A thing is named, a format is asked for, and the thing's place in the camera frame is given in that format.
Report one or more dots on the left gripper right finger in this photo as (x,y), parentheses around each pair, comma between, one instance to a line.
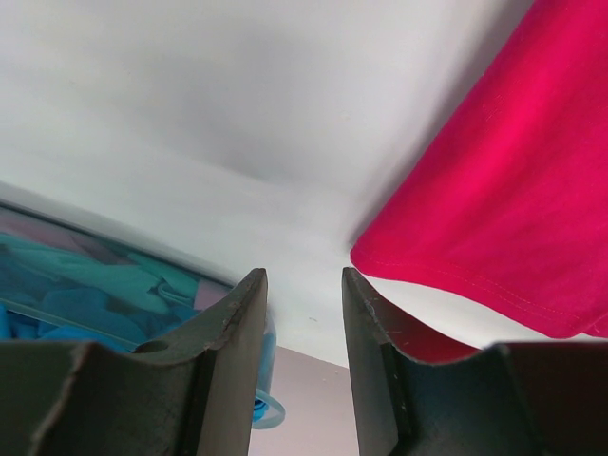
(416,391)

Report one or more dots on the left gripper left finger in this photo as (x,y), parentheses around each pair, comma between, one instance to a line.
(188,392)

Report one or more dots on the red t shirt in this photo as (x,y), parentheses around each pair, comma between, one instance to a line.
(508,205)

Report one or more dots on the blue t shirt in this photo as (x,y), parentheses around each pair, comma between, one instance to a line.
(92,314)

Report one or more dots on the translucent blue plastic basket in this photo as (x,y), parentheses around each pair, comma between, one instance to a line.
(64,283)

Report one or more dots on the light teal t shirt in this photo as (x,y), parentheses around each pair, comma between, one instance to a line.
(138,280)

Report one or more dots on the pink t shirt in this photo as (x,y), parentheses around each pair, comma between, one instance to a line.
(53,235)

